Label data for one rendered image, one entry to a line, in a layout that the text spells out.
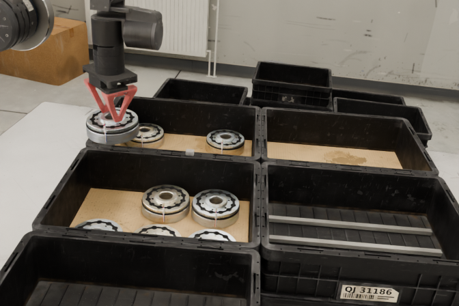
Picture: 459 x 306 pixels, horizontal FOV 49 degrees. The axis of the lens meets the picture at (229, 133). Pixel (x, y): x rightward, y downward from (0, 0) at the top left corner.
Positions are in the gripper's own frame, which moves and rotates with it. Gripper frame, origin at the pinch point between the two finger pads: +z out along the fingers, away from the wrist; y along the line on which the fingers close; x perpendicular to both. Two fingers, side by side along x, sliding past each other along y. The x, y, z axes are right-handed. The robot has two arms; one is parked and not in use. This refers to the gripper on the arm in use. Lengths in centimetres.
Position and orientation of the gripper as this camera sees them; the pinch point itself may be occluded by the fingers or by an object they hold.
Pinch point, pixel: (111, 113)
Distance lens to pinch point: 103.3
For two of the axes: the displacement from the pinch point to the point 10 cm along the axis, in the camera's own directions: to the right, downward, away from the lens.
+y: -6.6, -3.9, 6.4
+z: -0.6, 8.8, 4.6
